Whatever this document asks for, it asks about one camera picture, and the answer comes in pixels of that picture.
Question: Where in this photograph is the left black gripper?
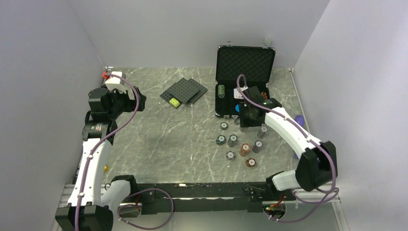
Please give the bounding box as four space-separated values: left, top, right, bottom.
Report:
104 85 146 119

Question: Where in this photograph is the purple-grey chip stack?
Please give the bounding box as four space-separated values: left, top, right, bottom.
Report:
257 126 268 139

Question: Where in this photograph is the dark green chip stack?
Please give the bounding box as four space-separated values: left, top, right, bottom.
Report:
227 134 238 148

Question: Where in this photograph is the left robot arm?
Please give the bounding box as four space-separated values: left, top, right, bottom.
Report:
55 86 146 231

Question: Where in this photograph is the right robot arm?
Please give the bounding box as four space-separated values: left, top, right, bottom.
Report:
240 87 338 200

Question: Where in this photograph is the playing cards deck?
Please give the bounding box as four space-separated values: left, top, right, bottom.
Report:
233 89 243 99

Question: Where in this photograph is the small chip stack near case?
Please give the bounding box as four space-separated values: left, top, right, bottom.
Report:
220 122 229 130

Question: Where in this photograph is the purple chip stack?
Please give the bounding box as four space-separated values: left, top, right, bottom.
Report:
252 140 263 154

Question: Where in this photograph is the yellow-green dice block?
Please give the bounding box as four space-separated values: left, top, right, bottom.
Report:
169 98 180 108

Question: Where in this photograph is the red chip stack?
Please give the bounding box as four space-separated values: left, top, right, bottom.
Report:
239 143 250 157

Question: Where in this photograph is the dark foam pad top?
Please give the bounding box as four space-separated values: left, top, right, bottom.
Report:
160 78 197 103

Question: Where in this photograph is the purple cylinder object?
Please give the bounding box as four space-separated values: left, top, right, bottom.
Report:
294 115 306 127

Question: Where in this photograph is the black poker case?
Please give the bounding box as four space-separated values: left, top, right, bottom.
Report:
215 45 276 118

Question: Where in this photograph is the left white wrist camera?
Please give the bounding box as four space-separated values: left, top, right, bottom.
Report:
104 71 126 93

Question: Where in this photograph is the black base frame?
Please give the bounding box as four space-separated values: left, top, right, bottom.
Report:
124 182 295 215

